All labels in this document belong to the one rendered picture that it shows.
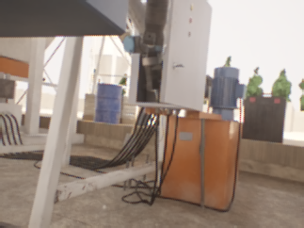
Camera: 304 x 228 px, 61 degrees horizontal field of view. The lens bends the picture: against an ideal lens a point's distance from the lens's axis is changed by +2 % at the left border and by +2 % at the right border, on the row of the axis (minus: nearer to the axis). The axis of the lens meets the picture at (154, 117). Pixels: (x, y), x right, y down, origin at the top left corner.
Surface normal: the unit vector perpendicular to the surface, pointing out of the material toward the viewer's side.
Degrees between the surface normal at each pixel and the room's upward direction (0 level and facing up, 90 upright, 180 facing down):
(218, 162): 90
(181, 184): 90
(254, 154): 90
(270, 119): 90
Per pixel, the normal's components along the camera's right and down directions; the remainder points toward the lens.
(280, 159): -0.49, -0.04
